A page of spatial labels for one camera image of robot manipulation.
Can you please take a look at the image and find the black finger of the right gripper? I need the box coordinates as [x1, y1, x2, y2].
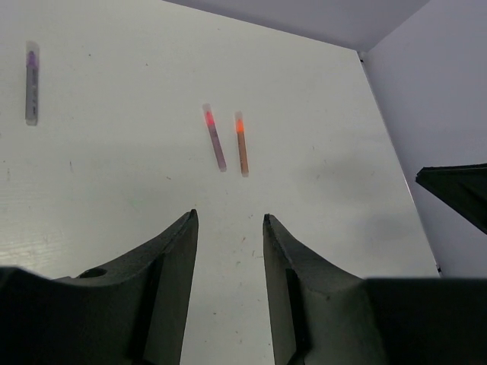
[415, 163, 487, 233]

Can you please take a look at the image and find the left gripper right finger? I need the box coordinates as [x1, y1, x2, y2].
[263, 214, 486, 364]

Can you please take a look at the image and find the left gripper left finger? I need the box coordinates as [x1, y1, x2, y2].
[1, 211, 199, 364]

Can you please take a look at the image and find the red pen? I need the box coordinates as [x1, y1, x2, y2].
[202, 103, 227, 172]

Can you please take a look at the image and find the pink pen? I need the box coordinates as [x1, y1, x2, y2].
[234, 111, 249, 177]

